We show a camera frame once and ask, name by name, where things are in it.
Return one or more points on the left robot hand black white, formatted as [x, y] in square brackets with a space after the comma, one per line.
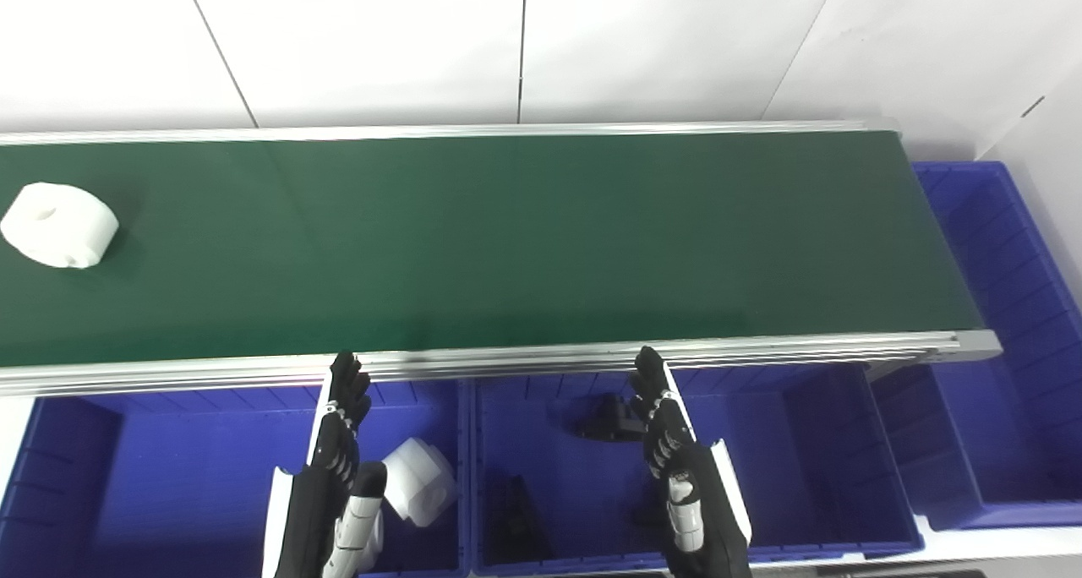
[321, 493]

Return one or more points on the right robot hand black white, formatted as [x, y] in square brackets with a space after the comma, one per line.
[685, 485]

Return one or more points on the white cylindrical plastic part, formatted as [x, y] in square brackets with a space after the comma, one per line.
[57, 223]

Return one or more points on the black plastic part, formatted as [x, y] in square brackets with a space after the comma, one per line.
[517, 519]
[610, 422]

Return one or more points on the green conveyor belt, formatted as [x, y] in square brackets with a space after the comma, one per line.
[507, 240]
[507, 360]

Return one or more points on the large blue plastic bin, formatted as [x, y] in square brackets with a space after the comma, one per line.
[1014, 409]

